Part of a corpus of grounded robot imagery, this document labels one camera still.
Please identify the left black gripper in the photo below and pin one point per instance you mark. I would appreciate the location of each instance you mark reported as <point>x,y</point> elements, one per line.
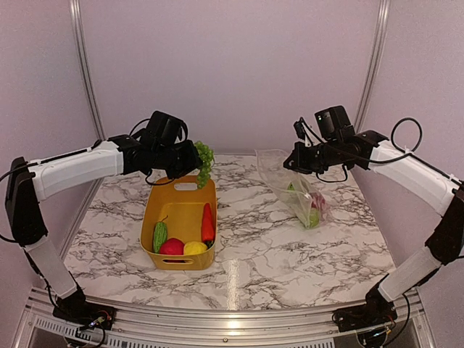
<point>193,162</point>

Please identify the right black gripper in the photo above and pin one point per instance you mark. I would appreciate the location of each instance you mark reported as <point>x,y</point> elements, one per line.
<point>299,163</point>

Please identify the green toy grapes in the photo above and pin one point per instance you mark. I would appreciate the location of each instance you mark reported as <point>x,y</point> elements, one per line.
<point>206,155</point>

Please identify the red toy tomato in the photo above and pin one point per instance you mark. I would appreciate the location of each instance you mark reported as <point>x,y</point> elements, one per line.
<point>318,202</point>

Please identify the yellow plastic basket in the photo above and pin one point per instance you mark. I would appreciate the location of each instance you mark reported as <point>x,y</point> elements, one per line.
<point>180,205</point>

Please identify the clear zip top bag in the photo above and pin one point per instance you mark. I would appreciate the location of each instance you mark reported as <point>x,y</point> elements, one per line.
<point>301,198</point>

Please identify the green toy bitter gourd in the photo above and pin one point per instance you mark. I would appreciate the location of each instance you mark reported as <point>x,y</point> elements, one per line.
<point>159,235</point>

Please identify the orange toy carrot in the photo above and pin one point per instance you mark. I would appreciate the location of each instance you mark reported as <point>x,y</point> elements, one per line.
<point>208,229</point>

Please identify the red toy apple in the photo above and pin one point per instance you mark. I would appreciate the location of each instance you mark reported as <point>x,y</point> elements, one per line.
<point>172,247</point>

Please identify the yellow toy lemon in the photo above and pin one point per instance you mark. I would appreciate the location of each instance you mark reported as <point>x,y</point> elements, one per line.
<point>194,247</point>

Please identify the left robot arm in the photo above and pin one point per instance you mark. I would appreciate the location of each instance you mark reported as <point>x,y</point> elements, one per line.
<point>30,183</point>

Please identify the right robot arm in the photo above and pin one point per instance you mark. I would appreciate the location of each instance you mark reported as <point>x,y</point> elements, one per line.
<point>372,151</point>

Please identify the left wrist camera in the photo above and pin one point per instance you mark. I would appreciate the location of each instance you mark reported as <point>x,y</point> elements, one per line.
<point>163,130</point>

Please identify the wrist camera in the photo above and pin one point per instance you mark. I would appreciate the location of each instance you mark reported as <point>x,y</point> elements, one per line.
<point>163,130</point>
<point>333,123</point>

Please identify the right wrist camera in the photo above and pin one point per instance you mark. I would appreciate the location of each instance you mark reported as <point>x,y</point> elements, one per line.
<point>333,123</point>

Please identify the right aluminium frame post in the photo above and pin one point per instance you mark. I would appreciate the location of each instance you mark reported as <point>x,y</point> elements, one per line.
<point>374,63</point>

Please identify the aluminium frame post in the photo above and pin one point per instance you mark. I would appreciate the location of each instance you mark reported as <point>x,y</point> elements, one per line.
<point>78,32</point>
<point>374,63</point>

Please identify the left aluminium frame post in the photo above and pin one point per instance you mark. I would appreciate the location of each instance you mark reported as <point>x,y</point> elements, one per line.
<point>78,32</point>

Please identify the front aluminium rail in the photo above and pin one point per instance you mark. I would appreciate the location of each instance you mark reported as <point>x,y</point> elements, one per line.
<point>137,325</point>

